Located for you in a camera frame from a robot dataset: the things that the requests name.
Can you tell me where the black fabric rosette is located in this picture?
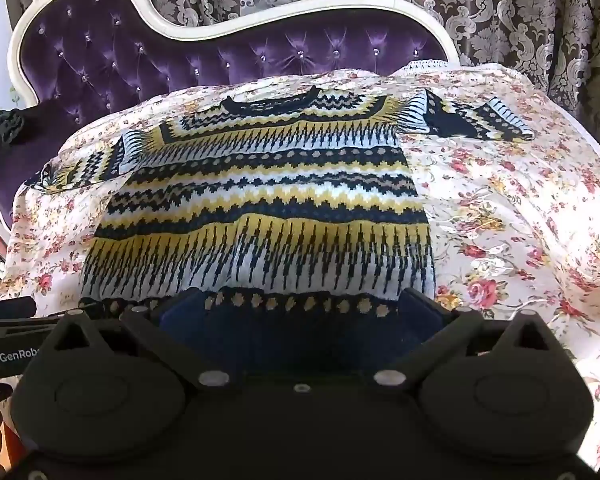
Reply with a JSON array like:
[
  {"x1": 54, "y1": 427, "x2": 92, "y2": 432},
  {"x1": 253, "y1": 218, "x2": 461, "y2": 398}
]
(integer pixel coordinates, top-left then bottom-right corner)
[{"x1": 0, "y1": 107, "x2": 31, "y2": 148}]

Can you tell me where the white floral blanket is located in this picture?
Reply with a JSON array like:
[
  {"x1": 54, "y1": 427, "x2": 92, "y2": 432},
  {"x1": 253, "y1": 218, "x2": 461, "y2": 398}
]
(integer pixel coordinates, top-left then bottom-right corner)
[{"x1": 0, "y1": 65, "x2": 600, "y2": 466}]

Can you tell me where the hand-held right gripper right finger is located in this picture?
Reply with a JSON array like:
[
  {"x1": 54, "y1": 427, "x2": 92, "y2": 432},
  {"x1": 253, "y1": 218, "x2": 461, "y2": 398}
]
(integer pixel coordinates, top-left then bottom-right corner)
[{"x1": 372, "y1": 287, "x2": 563, "y2": 395}]

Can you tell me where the purple tufted sofa white frame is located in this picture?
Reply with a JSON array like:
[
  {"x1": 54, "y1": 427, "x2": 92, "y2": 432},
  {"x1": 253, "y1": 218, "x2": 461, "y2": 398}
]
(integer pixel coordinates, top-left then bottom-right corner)
[{"x1": 0, "y1": 0, "x2": 463, "y2": 261}]

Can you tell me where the yellow navy patterned knit sweater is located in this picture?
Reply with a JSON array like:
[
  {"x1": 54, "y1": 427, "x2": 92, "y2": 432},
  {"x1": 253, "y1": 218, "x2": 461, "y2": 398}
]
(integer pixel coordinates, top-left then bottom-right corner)
[{"x1": 22, "y1": 85, "x2": 536, "y2": 361}]

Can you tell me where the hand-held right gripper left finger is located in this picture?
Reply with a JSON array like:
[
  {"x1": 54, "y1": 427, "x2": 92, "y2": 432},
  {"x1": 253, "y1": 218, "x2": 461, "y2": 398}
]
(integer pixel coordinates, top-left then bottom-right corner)
[{"x1": 42, "y1": 287, "x2": 231, "y2": 395}]

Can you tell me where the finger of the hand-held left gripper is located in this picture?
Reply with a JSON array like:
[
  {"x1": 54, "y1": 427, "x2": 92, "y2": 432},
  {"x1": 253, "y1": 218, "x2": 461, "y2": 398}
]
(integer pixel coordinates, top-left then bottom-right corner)
[{"x1": 0, "y1": 296, "x2": 37, "y2": 320}]

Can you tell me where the brown damask curtain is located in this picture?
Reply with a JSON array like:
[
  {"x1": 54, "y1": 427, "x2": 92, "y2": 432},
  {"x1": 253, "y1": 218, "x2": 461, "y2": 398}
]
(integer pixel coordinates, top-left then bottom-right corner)
[{"x1": 15, "y1": 0, "x2": 600, "y2": 181}]

